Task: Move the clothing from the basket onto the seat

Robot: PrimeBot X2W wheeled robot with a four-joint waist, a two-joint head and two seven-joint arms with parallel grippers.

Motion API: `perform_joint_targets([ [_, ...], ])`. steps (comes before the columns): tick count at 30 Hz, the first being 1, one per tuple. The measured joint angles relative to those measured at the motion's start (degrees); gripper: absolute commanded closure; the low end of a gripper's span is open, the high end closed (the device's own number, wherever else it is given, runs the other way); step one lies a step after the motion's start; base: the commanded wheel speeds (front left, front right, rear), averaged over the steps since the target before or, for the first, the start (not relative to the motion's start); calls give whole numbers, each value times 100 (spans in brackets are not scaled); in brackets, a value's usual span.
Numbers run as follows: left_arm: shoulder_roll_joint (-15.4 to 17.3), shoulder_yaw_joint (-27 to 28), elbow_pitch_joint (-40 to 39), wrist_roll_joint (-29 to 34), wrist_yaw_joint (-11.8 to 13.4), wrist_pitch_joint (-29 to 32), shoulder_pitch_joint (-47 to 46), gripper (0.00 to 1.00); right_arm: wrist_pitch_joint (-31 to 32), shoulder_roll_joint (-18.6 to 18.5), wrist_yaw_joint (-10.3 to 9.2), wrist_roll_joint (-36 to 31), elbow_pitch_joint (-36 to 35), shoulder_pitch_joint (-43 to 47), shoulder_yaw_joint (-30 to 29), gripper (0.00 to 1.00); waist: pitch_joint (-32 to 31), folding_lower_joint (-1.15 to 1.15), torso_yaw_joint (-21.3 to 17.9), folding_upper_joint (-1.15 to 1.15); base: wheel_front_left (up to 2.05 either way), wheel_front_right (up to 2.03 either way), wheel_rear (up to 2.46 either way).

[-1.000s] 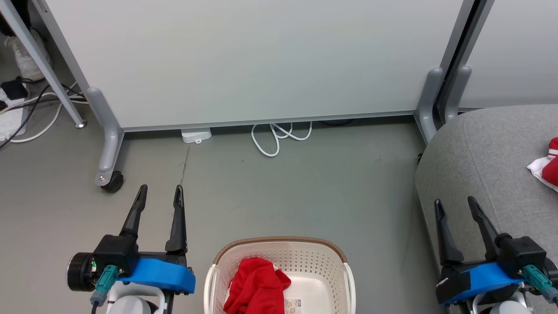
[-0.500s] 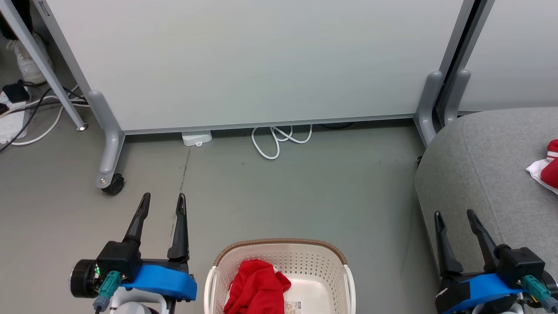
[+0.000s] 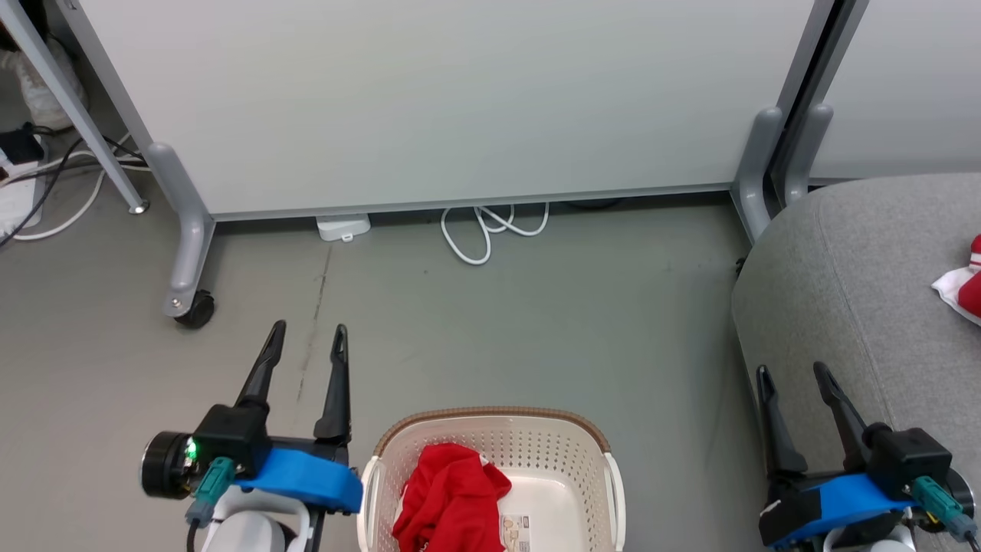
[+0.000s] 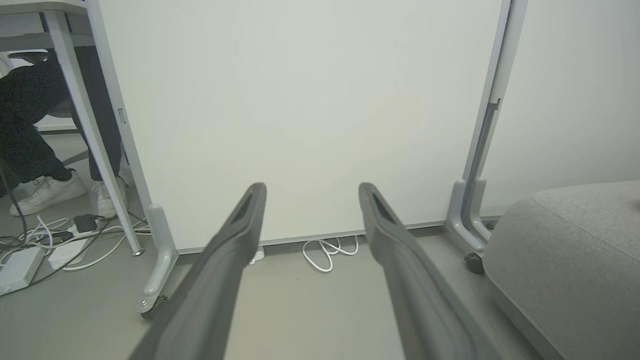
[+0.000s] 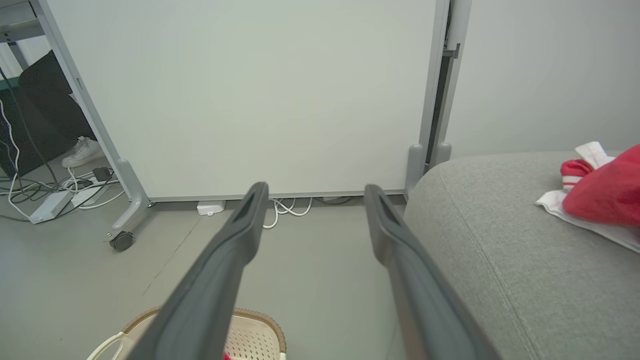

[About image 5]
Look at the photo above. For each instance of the black flat panel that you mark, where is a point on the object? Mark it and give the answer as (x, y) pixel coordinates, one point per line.
(50, 115)

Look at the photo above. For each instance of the red and white garment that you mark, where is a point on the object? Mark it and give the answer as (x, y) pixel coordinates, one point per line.
(552, 201)

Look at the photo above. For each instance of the white power adapter box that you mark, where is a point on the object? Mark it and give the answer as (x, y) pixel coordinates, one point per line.
(210, 207)

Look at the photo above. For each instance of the black caster wheel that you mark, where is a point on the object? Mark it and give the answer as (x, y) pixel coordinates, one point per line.
(122, 241)

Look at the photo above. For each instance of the grey partition foot with caster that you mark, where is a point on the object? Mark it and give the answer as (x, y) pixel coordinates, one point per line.
(131, 200)

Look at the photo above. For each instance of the grey fabric sofa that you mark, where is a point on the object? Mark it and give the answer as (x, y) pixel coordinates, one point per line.
(500, 250)

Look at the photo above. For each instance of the white partition panel grey frame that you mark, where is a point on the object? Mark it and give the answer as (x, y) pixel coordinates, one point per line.
(250, 100)

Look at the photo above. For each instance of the grey metal table frame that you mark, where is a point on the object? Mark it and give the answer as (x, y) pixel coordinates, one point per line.
(17, 25)

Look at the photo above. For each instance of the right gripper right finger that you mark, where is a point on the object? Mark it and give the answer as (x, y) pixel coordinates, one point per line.
(415, 290)

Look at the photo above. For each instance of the white sneaker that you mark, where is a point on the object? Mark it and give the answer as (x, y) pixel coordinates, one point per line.
(82, 153)

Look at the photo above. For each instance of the white plastic laundry basket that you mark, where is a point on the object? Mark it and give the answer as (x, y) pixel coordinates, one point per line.
(255, 337)

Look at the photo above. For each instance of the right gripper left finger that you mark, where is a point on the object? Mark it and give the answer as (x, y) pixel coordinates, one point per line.
(215, 280)

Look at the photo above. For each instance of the black power adapter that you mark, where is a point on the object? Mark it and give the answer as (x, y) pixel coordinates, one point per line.
(101, 173)

